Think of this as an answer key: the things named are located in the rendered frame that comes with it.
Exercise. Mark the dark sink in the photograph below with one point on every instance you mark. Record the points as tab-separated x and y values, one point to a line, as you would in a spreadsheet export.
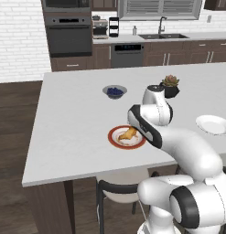
163	36

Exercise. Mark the microwave oven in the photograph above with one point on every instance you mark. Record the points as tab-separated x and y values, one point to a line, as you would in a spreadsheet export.
67	4

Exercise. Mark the black wall oven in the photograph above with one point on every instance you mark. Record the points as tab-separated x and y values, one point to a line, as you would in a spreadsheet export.
68	36

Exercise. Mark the brown wall cupboard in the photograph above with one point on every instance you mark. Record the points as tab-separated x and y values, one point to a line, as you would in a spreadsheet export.
104	4
217	4

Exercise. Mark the brown oven tower cabinet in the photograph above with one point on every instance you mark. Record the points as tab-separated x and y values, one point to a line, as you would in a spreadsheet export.
71	64

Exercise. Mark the dark tap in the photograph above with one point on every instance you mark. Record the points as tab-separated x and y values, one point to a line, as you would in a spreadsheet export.
161	26

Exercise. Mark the red rimmed plate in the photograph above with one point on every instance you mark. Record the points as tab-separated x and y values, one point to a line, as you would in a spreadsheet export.
112	140

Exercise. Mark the soap dispenser bottle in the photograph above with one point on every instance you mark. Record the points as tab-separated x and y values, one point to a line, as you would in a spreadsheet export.
134	31

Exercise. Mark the brown base cupboards run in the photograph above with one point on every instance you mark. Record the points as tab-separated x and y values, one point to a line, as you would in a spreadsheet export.
190	53

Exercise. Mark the blue bowl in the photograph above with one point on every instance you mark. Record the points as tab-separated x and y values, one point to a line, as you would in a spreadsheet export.
114	91

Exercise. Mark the chicken drumstick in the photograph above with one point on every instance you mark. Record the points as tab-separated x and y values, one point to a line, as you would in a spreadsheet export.
127	134

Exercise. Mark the grey dishwasher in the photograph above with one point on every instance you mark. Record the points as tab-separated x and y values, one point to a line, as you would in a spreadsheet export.
127	56

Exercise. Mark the wall socket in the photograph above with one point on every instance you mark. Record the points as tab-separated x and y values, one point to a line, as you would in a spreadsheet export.
209	19

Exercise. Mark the white plate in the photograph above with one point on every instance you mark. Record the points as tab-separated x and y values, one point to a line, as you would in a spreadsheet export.
213	125

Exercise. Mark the brown narrow base cupboard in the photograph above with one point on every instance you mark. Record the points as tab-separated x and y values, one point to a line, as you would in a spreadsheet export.
101	57

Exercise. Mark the coffee machine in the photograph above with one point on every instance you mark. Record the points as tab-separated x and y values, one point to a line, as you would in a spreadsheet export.
100	29

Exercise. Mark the window with blinds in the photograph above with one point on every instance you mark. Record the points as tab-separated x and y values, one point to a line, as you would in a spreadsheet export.
160	8

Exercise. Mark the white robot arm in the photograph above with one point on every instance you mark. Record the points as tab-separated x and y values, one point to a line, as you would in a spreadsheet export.
190	152

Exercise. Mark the potted succulent plant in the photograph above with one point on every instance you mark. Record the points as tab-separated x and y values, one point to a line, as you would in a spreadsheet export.
170	85

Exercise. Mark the brown kitchen island base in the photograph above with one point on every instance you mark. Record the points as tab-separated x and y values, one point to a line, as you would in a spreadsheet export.
48	207

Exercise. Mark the white chair with black frame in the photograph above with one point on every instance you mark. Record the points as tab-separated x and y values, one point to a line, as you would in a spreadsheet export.
117	189

